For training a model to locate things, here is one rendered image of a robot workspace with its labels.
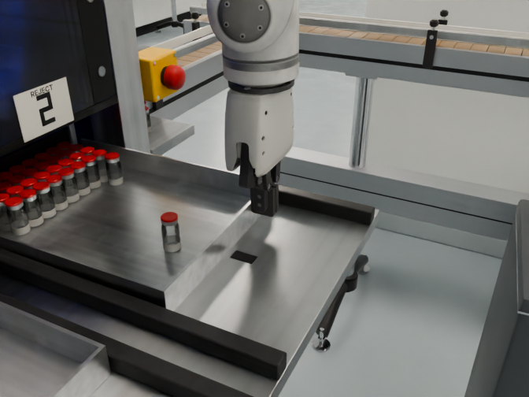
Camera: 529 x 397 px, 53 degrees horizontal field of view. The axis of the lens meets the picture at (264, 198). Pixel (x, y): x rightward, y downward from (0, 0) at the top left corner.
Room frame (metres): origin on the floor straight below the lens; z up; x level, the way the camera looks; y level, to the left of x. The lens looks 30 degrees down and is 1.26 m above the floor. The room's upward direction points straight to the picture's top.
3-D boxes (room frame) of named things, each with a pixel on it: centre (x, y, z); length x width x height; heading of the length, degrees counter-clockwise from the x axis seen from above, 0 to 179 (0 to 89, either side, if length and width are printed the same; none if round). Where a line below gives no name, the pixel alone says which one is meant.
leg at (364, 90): (1.43, -0.28, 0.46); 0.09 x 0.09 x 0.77; 64
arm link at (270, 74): (0.58, 0.00, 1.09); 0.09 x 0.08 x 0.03; 154
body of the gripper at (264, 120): (0.58, 0.00, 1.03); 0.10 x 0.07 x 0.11; 154
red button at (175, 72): (0.86, 0.15, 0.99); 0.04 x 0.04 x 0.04; 64
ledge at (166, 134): (0.91, 0.22, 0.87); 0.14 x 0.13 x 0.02; 64
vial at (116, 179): (0.70, 0.22, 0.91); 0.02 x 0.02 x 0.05
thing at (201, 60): (1.20, 0.19, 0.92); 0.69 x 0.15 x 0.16; 154
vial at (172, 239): (0.53, 0.11, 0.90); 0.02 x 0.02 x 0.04
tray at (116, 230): (0.60, 0.20, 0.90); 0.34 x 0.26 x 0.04; 65
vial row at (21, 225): (0.64, 0.28, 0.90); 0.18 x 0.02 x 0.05; 155
